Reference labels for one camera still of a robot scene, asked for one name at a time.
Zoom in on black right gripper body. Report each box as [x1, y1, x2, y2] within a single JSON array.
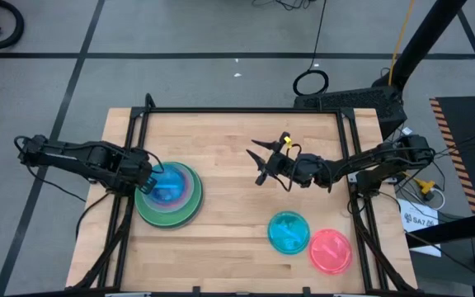
[[255, 151, 304, 186]]

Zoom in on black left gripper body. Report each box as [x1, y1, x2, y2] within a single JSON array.
[[111, 148, 156, 196]]

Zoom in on teal transparent plastic plate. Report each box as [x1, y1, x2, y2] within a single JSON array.
[[266, 210, 312, 256], [147, 164, 189, 206]]

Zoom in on pale green plastic plate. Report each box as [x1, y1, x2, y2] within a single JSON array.
[[141, 163, 195, 218]]

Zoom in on pink transparent plastic plate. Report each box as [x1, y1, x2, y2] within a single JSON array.
[[144, 163, 193, 210], [308, 228, 354, 276]]

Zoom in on large green plastic plate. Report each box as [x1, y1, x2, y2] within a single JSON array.
[[134, 161, 205, 230]]

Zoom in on yellow power plug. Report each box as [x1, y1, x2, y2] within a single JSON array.
[[404, 172, 437, 200]]

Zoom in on white printed paper sheet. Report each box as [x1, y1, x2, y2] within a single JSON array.
[[397, 198, 444, 258]]

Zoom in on black metal beam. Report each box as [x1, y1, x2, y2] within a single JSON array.
[[405, 209, 475, 249]]

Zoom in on black hazard-striped floor mat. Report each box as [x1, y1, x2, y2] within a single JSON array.
[[428, 95, 475, 216]]

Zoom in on black table frame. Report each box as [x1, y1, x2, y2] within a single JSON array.
[[64, 92, 421, 296]]

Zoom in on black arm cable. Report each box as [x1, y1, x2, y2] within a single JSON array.
[[74, 190, 115, 241], [13, 134, 88, 204]]

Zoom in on black hanging cable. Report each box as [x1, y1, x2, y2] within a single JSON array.
[[292, 0, 331, 97]]

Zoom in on black floor cables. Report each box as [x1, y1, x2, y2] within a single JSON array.
[[251, 0, 317, 12]]

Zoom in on yellow cable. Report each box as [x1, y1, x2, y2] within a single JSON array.
[[387, 0, 416, 87]]

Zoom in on black camera pole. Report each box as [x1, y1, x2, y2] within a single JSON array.
[[371, 0, 468, 92]]

